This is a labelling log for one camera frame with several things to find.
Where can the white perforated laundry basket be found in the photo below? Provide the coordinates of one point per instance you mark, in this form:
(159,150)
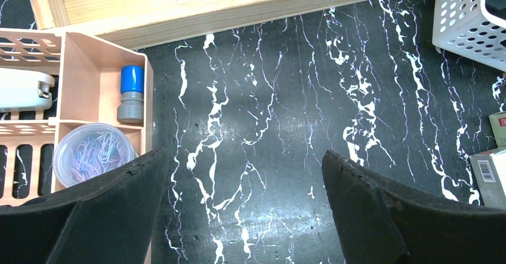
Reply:
(468,29)

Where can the small white red box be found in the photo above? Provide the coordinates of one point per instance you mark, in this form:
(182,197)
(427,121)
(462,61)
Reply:
(498,124)

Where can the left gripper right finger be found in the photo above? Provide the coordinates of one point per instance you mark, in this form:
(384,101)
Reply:
(380,220)

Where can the wooden hanger rack frame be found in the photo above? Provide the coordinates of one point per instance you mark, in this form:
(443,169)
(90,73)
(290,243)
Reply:
(138,24)

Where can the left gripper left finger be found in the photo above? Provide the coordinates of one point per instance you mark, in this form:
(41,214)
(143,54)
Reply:
(107,219)

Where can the white stapler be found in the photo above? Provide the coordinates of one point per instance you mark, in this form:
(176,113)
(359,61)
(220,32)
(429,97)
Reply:
(25,90)

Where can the peach mesh file organizer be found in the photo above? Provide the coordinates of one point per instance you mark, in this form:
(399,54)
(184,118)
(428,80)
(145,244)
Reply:
(88,70)

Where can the clear paperclip jar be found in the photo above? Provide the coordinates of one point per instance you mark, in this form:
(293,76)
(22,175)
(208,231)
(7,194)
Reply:
(90,150)

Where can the grey barcode box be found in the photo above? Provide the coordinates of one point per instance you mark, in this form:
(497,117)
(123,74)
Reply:
(489,170)

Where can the blue grey stamp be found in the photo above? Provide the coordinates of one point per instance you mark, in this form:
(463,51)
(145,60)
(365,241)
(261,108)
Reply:
(131,108)

